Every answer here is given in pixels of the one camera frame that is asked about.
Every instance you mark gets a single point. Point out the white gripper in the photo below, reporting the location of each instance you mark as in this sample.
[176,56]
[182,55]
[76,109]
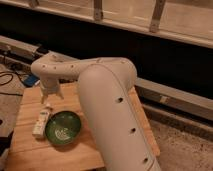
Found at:
[50,86]

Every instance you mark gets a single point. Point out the white plastic bottle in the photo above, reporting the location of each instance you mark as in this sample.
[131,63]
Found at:
[39,127]

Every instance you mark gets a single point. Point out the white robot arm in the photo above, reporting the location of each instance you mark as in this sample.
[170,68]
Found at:
[103,84]

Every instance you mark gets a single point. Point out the green ceramic bowl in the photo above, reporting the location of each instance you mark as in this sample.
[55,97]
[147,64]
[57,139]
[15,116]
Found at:
[62,128]

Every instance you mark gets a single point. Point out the blue box on floor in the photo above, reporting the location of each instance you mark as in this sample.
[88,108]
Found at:
[30,81]

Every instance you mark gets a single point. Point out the black power adapter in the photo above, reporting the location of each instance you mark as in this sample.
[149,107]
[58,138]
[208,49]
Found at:
[41,51]

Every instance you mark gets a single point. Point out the metal bracket left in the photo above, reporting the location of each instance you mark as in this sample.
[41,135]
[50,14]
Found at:
[98,12]

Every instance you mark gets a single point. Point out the metal bracket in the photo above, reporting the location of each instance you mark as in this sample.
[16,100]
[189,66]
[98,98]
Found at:
[157,14]
[98,12]

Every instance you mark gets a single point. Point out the metal bracket right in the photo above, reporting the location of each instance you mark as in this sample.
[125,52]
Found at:
[157,14]

